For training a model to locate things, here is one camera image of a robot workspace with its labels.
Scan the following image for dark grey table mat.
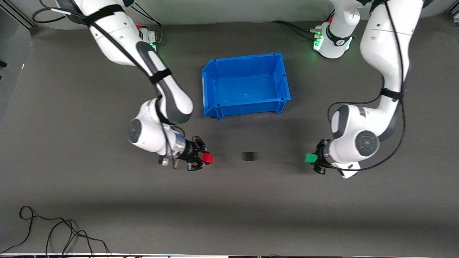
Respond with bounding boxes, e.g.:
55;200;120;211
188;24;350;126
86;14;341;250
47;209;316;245
0;13;459;255

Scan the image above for blue plastic storage bin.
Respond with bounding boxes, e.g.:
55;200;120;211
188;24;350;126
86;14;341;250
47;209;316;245
202;52;291;120

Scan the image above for black left arm hose cable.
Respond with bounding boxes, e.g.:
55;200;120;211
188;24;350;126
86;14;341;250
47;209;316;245
327;0;407;172

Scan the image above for black arm hose cable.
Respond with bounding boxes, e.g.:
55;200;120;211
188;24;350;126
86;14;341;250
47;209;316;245
32;0;187;169
327;0;407;172

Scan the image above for black right arm base cables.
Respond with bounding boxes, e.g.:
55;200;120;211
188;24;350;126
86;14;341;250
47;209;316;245
131;3;164;46

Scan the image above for black arm base cables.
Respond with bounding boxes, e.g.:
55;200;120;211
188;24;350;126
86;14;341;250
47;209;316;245
271;10;336;40
131;3;164;46

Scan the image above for black left arm base cables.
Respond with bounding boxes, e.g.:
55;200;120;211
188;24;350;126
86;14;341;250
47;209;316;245
271;10;336;40

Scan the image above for thin black arched cable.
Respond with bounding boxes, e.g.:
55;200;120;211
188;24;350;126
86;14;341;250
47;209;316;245
46;219;110;255

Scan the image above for thin black looped cable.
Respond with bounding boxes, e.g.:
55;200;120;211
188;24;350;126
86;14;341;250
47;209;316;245
0;206;77;253

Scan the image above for black right arm hose cable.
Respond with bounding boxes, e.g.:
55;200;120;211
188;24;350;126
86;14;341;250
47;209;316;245
32;0;187;169

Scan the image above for black aluminium frame rail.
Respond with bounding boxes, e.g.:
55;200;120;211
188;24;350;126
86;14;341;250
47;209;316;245
0;6;38;29

